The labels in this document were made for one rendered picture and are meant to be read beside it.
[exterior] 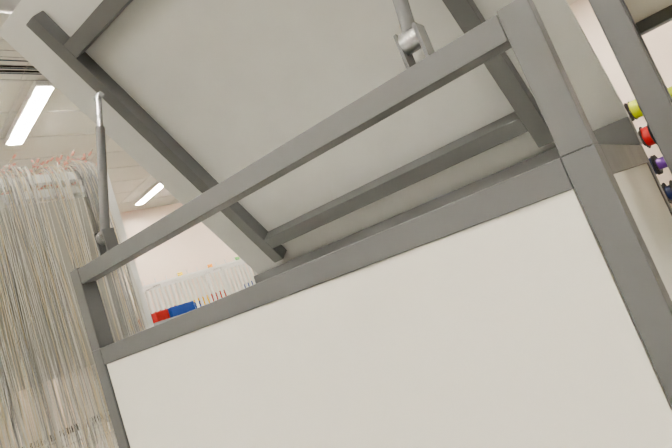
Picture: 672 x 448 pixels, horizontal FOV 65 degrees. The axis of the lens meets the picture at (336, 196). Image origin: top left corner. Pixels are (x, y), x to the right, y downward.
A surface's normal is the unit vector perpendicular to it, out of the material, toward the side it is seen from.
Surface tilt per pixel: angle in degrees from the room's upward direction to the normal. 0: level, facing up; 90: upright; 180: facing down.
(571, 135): 90
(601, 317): 90
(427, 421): 90
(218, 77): 128
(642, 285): 90
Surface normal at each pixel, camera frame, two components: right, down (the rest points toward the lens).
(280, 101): -0.24, 0.63
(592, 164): -0.57, 0.08
